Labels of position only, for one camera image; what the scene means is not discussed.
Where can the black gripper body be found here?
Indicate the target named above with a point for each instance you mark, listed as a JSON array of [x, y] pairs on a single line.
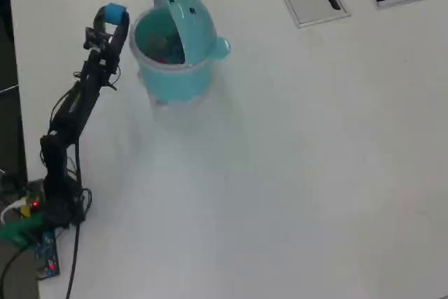
[[105, 57]]

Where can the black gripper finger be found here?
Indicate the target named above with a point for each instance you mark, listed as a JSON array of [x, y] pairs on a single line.
[[122, 33], [99, 19]]

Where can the blue lego block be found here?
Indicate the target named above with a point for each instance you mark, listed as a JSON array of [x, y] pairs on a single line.
[[115, 13]]

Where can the red lego block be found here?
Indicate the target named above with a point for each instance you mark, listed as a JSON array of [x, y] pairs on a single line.
[[161, 60]]

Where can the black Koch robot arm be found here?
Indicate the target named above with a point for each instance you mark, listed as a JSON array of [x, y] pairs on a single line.
[[70, 110]]

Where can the teal bin with swing lid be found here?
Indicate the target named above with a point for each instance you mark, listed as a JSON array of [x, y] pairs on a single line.
[[175, 82]]

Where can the yellow connector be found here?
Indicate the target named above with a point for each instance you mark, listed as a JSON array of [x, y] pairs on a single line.
[[25, 210]]

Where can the green table clamp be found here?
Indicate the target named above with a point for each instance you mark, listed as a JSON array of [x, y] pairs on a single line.
[[17, 230]]

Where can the blue circuit board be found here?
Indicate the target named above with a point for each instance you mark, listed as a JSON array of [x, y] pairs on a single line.
[[47, 255]]

